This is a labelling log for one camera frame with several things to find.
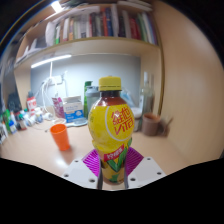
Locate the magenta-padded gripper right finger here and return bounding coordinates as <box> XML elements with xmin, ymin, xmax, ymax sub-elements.
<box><xmin>123</xmin><ymin>146</ymin><xmax>167</xmax><ymax>190</ymax></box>

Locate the yellow-labelled drink bottle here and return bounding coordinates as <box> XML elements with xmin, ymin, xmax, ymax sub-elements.
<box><xmin>87</xmin><ymin>75</ymin><xmax>136</xmax><ymax>185</ymax></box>

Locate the red and white canister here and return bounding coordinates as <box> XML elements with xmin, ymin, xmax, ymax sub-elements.
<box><xmin>26</xmin><ymin>96</ymin><xmax>38</xmax><ymax>116</ymax></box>

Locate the brown ceramic mug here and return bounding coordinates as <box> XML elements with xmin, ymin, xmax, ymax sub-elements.
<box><xmin>141</xmin><ymin>112</ymin><xmax>175</xmax><ymax>137</ymax></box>

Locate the green plastic bottle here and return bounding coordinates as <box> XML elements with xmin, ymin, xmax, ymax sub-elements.
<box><xmin>2</xmin><ymin>109</ymin><xmax>12</xmax><ymax>133</ymax></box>

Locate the white cable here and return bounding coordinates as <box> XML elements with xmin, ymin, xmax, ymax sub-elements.
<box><xmin>40</xmin><ymin>79</ymin><xmax>57</xmax><ymax>117</ymax></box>

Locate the orange plastic cup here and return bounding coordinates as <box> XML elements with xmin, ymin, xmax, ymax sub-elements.
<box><xmin>49</xmin><ymin>123</ymin><xmax>72</xmax><ymax>152</ymax></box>

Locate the white power strip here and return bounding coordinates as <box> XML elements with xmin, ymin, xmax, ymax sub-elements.
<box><xmin>43</xmin><ymin>75</ymin><xmax>65</xmax><ymax>86</ymax></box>

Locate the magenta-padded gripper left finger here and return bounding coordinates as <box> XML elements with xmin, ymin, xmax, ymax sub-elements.
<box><xmin>61</xmin><ymin>148</ymin><xmax>104</xmax><ymax>190</ymax></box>

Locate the clear glass bottle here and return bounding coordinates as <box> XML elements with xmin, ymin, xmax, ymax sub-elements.
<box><xmin>139</xmin><ymin>71</ymin><xmax>155</xmax><ymax>116</ymax></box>

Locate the white desk lamp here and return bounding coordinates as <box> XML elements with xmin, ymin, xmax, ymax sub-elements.
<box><xmin>30</xmin><ymin>54</ymin><xmax>73</xmax><ymax>88</ymax></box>

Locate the pale blue flat case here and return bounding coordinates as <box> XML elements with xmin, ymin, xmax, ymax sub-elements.
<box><xmin>65</xmin><ymin>117</ymin><xmax>89</xmax><ymax>128</ymax></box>

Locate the magenta snack pouch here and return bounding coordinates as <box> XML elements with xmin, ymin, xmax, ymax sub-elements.
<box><xmin>51</xmin><ymin>96</ymin><xmax>66</xmax><ymax>120</ymax></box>

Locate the ceiling light tube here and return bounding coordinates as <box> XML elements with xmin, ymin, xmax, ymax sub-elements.
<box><xmin>50</xmin><ymin>0</ymin><xmax>65</xmax><ymax>14</ymax></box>

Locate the blue and white carton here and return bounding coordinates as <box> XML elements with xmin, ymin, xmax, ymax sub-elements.
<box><xmin>62</xmin><ymin>95</ymin><xmax>85</xmax><ymax>124</ymax></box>

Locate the grey shaker bottle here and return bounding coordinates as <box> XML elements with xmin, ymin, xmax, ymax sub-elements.
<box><xmin>85</xmin><ymin>85</ymin><xmax>101</xmax><ymax>118</ymax></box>

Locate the wooden shelf unit with books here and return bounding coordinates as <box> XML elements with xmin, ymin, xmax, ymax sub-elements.
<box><xmin>13</xmin><ymin>0</ymin><xmax>165</xmax><ymax>116</ymax></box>

